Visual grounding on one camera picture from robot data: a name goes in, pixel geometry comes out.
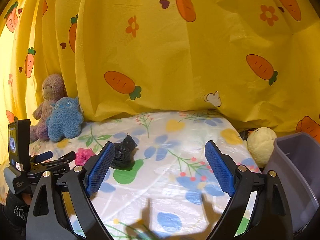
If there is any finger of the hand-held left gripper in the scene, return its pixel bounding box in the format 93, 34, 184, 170
45, 152, 76, 168
31, 151, 53, 163

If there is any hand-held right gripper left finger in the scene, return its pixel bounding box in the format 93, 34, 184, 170
26, 141, 116, 240

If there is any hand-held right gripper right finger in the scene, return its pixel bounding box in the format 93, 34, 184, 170
204, 141, 293, 240

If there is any pink plastic bag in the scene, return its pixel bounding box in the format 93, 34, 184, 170
75, 148, 95, 164

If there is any black plastic bag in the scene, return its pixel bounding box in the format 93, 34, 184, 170
110, 134, 138, 170

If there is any grey plastic bin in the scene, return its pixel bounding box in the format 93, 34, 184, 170
262, 132, 320, 235

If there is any blue plush monster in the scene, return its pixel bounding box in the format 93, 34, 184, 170
46, 96, 84, 142

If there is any pale yellow plush toy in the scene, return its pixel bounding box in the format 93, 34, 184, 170
247, 127, 277, 168

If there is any floral bed sheet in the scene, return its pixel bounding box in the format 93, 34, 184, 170
25, 110, 265, 240

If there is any purple teddy bear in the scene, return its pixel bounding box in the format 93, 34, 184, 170
30, 74, 66, 142

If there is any yellow carrot print curtain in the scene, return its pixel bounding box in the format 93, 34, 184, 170
0, 0, 320, 200

